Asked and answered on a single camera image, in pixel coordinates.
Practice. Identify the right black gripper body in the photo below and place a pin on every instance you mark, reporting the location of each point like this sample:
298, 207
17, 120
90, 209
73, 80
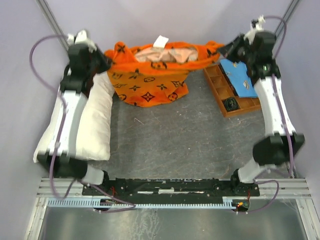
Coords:
240, 50

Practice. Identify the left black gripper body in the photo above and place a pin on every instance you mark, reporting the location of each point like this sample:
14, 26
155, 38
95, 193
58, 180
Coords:
98, 65

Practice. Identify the orange patterned pillowcase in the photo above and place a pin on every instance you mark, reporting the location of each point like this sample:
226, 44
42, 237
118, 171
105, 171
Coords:
148, 76

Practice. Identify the white pillow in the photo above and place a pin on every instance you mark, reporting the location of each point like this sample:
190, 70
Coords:
94, 131

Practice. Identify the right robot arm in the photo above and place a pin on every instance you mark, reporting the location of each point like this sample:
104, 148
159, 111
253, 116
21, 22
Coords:
281, 141

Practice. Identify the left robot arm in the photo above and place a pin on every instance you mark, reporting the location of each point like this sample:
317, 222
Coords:
59, 157

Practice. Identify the blue patterned cloth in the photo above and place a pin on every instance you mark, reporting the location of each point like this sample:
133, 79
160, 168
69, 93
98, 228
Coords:
237, 75

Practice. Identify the brown wooden divided tray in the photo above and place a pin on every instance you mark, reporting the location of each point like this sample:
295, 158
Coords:
222, 89

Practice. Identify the small black round object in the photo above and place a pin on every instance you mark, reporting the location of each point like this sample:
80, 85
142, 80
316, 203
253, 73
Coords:
230, 104

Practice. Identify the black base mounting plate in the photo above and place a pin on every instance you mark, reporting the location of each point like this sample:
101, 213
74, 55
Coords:
172, 191

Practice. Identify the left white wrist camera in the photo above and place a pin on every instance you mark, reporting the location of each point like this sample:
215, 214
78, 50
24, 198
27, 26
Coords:
82, 37

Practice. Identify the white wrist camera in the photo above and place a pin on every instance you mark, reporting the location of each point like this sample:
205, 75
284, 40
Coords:
82, 37
255, 27

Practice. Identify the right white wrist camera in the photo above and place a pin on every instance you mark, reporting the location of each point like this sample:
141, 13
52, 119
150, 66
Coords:
255, 27

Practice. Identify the light blue cable duct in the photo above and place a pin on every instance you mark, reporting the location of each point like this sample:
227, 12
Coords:
104, 203

